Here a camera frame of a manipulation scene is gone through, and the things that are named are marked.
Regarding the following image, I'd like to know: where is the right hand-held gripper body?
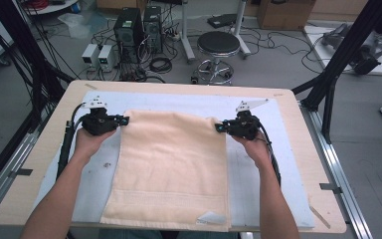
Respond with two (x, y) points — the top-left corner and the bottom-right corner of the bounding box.
(227, 98), (271, 141)

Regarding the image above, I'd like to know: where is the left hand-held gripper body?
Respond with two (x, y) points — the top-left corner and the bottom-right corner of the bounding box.
(80, 96), (119, 136)

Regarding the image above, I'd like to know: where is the cream towel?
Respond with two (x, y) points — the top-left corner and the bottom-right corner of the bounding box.
(99, 109), (233, 233)

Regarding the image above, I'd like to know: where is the person's left hand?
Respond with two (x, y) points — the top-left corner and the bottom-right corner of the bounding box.
(73, 126), (117, 164)

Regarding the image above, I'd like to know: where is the person's right hand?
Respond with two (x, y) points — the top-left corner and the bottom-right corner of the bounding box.
(232, 130), (274, 169)

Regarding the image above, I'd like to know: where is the white grid mat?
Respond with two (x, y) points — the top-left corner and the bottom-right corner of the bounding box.
(33, 91), (316, 230)

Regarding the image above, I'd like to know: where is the white power supply box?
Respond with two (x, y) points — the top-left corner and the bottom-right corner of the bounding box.
(97, 44), (118, 72)
(81, 43), (99, 69)

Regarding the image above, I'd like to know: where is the black round stool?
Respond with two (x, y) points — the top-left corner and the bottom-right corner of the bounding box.
(191, 31), (242, 87)

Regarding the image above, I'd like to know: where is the large black computer tower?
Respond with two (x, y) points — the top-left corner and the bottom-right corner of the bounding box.
(113, 7), (145, 64)

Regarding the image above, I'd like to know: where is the grey tape strip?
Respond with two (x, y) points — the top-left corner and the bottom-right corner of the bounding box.
(8, 167), (34, 177)
(318, 182), (343, 195)

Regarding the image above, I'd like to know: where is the white stand leg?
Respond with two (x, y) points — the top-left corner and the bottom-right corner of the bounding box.
(232, 0), (252, 59)
(179, 0), (197, 64)

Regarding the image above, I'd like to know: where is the small black computer tower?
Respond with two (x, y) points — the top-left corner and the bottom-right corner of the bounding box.
(143, 5), (164, 55)

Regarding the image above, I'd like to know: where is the clear plastic bag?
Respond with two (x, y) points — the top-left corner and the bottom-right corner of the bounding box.
(58, 12), (108, 39)

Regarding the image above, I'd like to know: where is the flat black device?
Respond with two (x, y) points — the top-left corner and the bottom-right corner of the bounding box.
(207, 13), (247, 29)

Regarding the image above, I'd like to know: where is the white board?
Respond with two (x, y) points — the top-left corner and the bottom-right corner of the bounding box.
(302, 24), (382, 77)

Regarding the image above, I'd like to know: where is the cardboard box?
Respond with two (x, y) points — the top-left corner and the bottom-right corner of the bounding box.
(257, 0), (316, 32)

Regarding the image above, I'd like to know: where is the round white table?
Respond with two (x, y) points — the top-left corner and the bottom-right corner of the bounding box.
(23, 0), (80, 16)

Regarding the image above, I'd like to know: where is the grey machine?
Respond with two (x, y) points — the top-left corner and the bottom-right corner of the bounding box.
(321, 23), (382, 76)

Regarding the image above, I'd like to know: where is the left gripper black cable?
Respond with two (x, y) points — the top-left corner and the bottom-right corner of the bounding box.
(56, 103), (88, 181)

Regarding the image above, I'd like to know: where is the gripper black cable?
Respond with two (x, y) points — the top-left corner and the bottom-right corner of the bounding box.
(56, 103), (88, 181)
(258, 122), (283, 187)

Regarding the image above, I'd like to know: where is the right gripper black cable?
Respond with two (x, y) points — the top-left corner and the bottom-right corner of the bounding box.
(258, 122), (283, 187)

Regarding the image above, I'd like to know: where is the coil of black cable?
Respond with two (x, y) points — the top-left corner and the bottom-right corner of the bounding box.
(148, 56), (173, 75)

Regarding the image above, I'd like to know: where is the aluminium rail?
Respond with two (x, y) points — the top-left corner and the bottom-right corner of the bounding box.
(0, 113), (48, 227)
(299, 101), (374, 239)

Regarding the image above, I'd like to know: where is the black metal frame post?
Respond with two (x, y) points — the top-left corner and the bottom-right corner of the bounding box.
(291, 0), (382, 144)
(0, 0), (76, 133)

